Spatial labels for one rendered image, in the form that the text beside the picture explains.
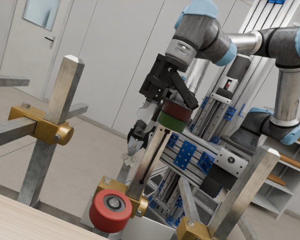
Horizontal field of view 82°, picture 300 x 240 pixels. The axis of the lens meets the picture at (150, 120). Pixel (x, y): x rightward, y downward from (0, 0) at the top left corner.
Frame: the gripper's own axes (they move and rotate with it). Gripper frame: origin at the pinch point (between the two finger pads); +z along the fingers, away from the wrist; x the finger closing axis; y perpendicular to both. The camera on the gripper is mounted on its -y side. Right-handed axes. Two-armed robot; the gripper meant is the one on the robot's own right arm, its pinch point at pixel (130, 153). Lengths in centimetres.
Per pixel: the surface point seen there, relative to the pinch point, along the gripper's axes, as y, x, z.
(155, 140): -33.9, -3.1, -20.5
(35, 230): -53, 9, -7
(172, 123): -39.9, -3.8, -26.9
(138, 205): -34.6, -6.4, -3.5
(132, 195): -33.9, -3.9, -5.2
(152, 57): 231, 28, -69
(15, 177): 51, 76, 83
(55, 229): -51, 7, -7
